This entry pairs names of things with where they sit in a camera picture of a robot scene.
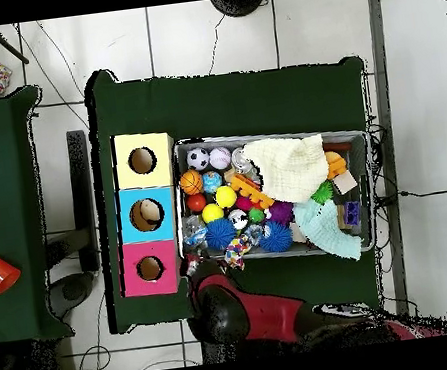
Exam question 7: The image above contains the clear plastic packet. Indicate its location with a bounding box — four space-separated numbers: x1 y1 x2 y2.
180 214 211 250

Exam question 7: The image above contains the cream waffle cloth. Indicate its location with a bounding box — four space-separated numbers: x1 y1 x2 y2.
241 130 335 211

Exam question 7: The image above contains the wooden box with three holes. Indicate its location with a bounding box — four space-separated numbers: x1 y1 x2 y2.
104 127 193 301

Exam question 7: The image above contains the shallow clear mesh bin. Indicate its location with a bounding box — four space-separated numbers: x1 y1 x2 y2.
167 117 382 275

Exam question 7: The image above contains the globe print ball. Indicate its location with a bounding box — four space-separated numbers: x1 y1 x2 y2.
201 170 225 194

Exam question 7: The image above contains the large yellow ball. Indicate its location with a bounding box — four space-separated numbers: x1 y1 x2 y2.
213 184 239 211

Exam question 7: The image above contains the small baseball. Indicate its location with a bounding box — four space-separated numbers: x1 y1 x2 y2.
207 145 235 173

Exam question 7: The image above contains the small yellow ball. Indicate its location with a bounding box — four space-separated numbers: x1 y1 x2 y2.
201 200 226 225

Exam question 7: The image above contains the small orange basketball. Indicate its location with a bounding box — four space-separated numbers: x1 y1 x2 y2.
178 168 206 197

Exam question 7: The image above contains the small soccer ball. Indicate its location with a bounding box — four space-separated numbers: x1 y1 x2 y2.
185 146 213 174

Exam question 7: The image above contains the blue spiky ball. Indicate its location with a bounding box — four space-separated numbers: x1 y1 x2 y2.
203 215 240 253
257 218 297 257

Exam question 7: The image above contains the colourful spotted plush toy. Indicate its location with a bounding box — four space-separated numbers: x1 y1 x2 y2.
221 233 257 272

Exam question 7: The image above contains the dark green table cloth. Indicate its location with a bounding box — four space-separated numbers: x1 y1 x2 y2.
79 38 394 341

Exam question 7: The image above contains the mint green cloth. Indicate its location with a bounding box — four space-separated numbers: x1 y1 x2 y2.
291 193 365 269

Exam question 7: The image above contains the black round stand base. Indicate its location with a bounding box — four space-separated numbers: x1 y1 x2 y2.
210 0 270 21

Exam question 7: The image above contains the green covered side table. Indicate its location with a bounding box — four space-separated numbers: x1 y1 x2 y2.
0 84 72 348

